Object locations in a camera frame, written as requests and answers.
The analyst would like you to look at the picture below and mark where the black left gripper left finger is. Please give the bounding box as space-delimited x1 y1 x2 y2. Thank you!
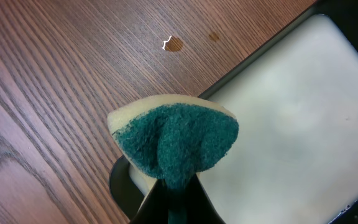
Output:
129 180 169 224

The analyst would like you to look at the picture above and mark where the black tray with soapy water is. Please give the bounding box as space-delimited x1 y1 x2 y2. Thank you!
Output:
109 1 358 223

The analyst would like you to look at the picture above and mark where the green scrubbing sponge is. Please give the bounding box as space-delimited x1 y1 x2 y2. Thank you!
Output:
108 95 239 223

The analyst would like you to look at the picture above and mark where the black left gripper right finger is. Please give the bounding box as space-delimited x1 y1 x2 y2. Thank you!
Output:
185 175 225 224

